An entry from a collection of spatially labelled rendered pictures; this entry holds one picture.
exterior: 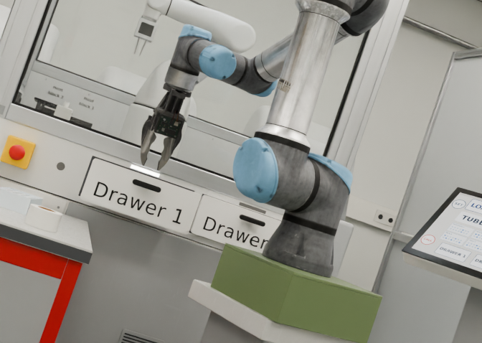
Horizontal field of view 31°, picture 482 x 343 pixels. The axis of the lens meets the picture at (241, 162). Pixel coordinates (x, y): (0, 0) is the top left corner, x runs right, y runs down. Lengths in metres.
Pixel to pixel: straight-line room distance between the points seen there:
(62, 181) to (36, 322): 0.64
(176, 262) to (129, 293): 0.15
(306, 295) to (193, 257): 0.78
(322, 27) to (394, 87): 4.37
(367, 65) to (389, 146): 3.61
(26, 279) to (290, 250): 0.53
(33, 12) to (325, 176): 0.98
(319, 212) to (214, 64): 0.44
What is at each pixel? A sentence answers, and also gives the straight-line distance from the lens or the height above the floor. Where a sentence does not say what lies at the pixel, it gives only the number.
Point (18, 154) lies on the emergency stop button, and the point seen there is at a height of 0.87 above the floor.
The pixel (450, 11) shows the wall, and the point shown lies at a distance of 6.31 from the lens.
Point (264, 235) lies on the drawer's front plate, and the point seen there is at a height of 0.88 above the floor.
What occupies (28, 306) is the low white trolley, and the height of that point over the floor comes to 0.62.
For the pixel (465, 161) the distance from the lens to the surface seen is 4.26.
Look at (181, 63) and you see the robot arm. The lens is 2.08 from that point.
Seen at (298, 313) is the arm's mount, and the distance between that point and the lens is 1.65.
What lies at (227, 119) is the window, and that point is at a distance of 2.39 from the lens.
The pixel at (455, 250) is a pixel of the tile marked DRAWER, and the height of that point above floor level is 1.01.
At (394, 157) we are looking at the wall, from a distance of 6.09.
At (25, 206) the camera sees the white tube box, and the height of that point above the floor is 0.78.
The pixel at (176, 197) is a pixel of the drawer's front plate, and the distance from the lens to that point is 2.21.
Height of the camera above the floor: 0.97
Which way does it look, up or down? 2 degrees up
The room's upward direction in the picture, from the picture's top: 19 degrees clockwise
